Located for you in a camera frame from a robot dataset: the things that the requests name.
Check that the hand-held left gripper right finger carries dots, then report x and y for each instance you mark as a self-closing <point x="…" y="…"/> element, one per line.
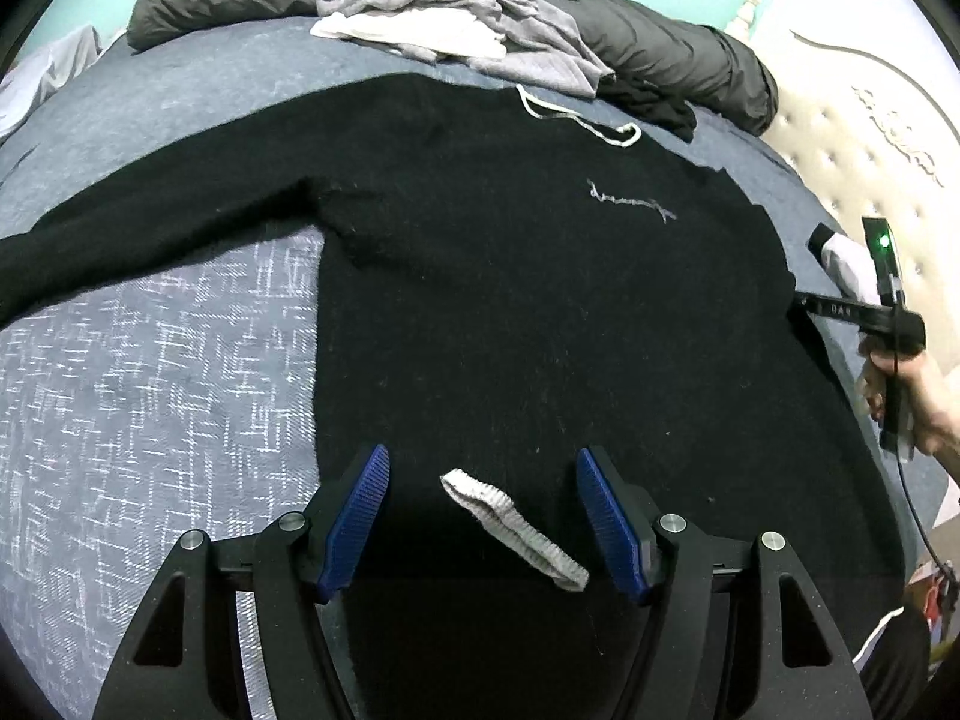
<point x="611" y="525"/>

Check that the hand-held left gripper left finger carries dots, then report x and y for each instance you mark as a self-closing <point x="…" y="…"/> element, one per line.
<point x="356" y="517"/>

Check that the crumpled black garment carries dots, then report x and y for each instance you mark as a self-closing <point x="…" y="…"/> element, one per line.
<point x="652" y="105"/>

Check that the crumpled white garment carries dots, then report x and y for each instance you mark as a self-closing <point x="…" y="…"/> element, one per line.
<point x="420" y="30"/>

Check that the white crumpled cloth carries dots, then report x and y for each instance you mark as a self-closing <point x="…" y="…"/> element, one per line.
<point x="45" y="75"/>

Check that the black sweater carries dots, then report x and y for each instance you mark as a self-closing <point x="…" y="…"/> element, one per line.
<point x="525" y="315"/>

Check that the person's right hand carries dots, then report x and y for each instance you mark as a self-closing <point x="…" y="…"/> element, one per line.
<point x="926" y="397"/>

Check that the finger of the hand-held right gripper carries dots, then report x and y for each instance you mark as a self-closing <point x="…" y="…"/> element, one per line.
<point x="832" y="307"/>

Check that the white tufted headboard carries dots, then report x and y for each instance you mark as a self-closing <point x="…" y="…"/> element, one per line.
<point x="862" y="90"/>

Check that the person's right forearm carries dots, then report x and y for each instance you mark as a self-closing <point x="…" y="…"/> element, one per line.
<point x="951" y="420"/>

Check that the person's black trouser leg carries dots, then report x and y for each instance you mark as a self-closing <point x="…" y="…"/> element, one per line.
<point x="896" y="667"/>

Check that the bed with blue sheet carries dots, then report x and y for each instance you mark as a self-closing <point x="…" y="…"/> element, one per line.
<point x="150" y="390"/>

